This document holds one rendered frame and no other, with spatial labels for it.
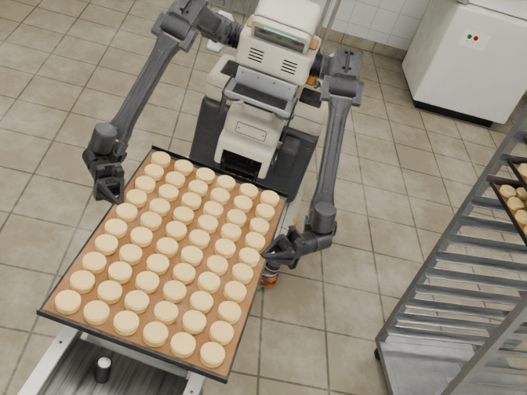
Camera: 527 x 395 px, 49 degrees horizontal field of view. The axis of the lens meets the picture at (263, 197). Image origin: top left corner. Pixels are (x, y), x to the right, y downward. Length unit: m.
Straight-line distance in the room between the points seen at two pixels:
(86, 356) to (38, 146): 2.03
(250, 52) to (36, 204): 1.34
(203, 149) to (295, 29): 0.91
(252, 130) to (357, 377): 1.14
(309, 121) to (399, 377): 1.11
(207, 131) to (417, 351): 1.32
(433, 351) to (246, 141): 1.21
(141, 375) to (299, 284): 1.58
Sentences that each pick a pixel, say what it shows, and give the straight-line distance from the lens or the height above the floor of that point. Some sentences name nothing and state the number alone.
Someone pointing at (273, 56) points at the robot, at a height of 1.10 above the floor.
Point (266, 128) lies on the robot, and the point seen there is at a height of 0.81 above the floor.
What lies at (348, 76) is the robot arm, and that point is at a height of 1.32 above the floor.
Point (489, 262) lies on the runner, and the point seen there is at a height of 0.68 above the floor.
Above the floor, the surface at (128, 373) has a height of 0.84.
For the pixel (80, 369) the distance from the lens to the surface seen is 1.33.
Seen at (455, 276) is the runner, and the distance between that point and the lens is 2.33.
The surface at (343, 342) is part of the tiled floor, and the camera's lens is 2.67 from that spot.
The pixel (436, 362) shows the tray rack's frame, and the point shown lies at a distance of 2.63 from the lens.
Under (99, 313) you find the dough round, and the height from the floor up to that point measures 1.00.
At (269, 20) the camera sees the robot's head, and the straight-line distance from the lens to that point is 1.97.
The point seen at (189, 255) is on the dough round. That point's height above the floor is 1.01.
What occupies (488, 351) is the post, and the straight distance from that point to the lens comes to 1.92.
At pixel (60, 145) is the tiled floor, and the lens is 3.27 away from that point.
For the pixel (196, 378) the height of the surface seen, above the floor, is 0.90.
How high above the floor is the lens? 1.96
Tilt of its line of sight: 38 degrees down
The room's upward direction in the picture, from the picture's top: 20 degrees clockwise
